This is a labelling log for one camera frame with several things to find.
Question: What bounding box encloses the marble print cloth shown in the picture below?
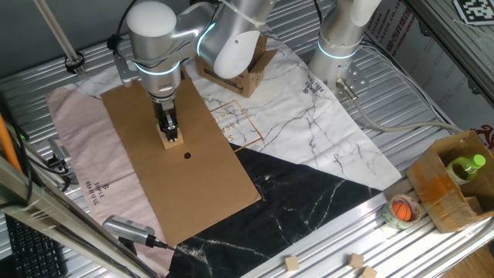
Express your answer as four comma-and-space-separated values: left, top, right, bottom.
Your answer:
45, 15, 403, 278

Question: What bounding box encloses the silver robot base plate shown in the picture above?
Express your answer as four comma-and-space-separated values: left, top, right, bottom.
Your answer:
327, 63, 370, 96

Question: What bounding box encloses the large pale wooden block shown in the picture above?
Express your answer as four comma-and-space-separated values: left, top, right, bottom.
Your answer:
156, 123, 184, 151

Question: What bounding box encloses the clear tape roll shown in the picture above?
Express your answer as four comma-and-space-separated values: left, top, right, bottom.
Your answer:
381, 193, 422, 232

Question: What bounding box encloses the silver depth camera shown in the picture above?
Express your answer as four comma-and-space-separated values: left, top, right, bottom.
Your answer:
46, 137, 74, 175
102, 215, 155, 246

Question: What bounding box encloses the grey metal pole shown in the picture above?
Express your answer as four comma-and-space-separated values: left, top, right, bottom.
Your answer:
32, 0, 86, 76

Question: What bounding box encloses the black camera cable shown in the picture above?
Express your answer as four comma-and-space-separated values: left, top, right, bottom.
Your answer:
145, 235, 182, 253

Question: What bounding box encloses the dark metal frame beam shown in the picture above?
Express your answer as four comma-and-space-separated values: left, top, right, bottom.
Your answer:
401, 0, 494, 109

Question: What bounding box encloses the open printed cardboard box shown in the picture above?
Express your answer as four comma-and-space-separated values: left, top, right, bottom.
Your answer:
195, 34, 279, 99

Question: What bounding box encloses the green plastic bottle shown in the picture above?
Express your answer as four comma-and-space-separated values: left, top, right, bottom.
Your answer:
446, 153, 487, 186

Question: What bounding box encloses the orange mini basketball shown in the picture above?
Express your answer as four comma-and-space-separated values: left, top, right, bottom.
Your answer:
391, 202, 413, 222

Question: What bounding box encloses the brown cardboard sheet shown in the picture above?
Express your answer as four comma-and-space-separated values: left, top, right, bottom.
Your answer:
100, 63, 262, 247

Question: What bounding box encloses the black white marker board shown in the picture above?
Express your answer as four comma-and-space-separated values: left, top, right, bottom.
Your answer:
452, 0, 494, 27

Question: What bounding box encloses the orange pole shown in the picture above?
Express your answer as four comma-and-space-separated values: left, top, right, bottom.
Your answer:
0, 114, 23, 174

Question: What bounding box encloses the black keyboard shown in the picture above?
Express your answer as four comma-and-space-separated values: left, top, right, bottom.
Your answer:
3, 214, 69, 278

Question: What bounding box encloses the white panel with red print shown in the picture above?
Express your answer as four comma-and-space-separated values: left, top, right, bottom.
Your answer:
362, 0, 494, 154

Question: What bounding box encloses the aluminium frame beam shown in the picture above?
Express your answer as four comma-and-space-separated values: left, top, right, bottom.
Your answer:
0, 154, 159, 278

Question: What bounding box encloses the thick grey robot cable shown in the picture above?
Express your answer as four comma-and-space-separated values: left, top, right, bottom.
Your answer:
335, 78, 464, 134

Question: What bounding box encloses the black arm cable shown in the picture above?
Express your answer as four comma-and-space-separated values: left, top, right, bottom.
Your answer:
107, 0, 140, 53

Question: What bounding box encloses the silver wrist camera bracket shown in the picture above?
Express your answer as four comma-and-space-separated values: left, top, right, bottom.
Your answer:
113, 52, 142, 88

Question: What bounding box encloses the taped brown cardboard box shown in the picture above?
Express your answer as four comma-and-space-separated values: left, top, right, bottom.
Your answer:
405, 130, 494, 234

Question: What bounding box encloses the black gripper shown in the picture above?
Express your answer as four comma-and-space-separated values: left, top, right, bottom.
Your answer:
151, 98, 181, 142

